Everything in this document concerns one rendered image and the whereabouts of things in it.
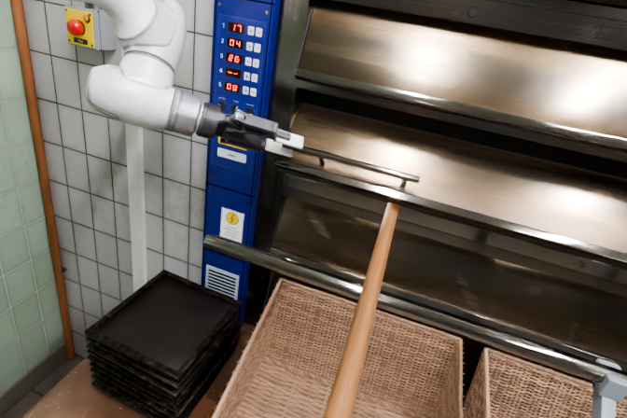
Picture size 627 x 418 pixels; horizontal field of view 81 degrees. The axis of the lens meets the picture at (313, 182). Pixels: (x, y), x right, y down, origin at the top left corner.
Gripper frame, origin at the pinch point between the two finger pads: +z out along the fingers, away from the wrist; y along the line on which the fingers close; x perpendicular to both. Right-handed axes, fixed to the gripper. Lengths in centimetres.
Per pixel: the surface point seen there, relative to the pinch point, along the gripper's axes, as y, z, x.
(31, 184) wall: 80, -64, 3
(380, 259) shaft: -18.4, 14.8, 26.8
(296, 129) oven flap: 5.1, 4.2, -7.7
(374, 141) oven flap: -5.8, 21.3, -5.0
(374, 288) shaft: -22.9, 10.6, 32.6
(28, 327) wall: 113, -56, 51
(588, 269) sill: -24, 72, 21
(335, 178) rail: -2.7, 12.6, 6.4
